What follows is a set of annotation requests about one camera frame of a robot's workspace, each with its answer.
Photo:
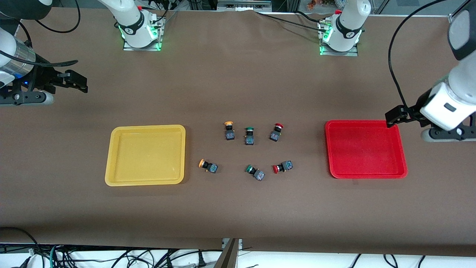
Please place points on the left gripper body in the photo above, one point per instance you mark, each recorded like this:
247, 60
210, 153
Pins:
415, 110

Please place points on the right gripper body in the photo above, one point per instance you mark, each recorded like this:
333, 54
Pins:
42, 79

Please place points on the red push button switch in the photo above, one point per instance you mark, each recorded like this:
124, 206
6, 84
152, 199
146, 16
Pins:
275, 136
286, 165

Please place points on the yellow push button switch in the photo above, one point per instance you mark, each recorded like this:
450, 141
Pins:
212, 168
230, 135

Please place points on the red plastic tray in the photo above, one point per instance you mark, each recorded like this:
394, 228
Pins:
364, 149

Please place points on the yellow plastic tray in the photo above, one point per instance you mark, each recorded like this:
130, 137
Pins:
122, 149

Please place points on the colourful small background items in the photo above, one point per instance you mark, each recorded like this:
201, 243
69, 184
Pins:
314, 3

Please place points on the grey background device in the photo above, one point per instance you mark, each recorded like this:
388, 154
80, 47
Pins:
241, 5

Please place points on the brown table cover sheet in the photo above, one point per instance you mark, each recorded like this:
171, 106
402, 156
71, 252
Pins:
238, 208

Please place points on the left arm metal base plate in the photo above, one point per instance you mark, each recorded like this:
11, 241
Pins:
353, 53

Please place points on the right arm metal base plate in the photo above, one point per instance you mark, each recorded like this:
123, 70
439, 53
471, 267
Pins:
156, 47

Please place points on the aluminium frame profile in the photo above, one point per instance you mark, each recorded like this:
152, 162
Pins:
452, 18

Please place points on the green push button switch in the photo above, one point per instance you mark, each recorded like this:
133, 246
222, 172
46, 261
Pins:
259, 175
249, 140

